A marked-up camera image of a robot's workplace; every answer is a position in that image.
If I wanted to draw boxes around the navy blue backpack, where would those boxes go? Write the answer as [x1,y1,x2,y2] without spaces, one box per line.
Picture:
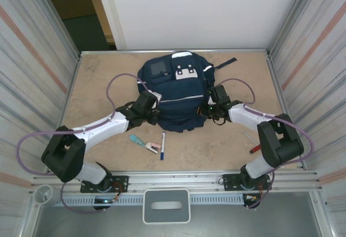
[137,50,238,133]

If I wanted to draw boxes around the white blue marker pen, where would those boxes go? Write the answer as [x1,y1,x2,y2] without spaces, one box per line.
[158,131,167,161]

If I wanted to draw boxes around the light blue correction tape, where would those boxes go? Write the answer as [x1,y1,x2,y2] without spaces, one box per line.
[129,136,148,146]

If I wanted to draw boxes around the pink white stapler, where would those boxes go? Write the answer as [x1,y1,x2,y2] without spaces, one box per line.
[145,141,162,155]

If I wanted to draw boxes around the small black controller board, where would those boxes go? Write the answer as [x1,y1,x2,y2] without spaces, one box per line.
[243,193,261,209]
[93,198,117,206]

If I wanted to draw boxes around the grey white stand base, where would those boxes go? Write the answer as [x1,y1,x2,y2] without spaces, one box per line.
[142,188,192,225]

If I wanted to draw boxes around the grey metal lower panel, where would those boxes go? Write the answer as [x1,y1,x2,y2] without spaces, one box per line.
[32,192,329,237]

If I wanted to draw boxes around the white plastic tube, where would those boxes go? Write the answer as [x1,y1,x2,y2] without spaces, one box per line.
[34,184,59,207]

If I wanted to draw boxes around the aluminium table edge rail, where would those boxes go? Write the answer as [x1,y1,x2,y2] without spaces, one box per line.
[52,55,82,146]
[79,48,271,56]
[265,53,309,171]

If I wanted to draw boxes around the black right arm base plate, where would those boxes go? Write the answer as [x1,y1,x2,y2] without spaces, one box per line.
[222,173,271,192]

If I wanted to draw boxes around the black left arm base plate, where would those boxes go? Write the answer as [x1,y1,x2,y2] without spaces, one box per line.
[80,175,129,194]

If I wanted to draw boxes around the slotted grey cable duct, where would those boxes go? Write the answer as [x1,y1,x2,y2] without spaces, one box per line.
[59,195,245,207]

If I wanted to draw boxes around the aluminium frame post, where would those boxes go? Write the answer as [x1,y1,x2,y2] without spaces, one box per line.
[37,0,82,59]
[267,0,317,57]

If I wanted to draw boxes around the beige door frame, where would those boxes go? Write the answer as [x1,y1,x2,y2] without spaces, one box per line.
[83,0,119,51]

